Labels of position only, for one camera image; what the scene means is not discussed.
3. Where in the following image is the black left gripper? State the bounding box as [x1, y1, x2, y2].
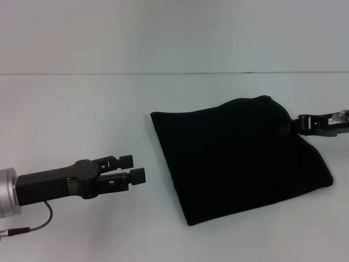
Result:
[15, 154, 146, 206]

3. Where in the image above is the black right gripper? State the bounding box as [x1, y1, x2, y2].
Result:
[280, 110, 349, 138]

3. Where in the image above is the black T-shirt with FREE print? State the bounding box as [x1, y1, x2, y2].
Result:
[150, 94, 335, 227]

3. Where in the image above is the silver right wrist connector plug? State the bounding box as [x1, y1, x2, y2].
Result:
[330, 109, 349, 124]

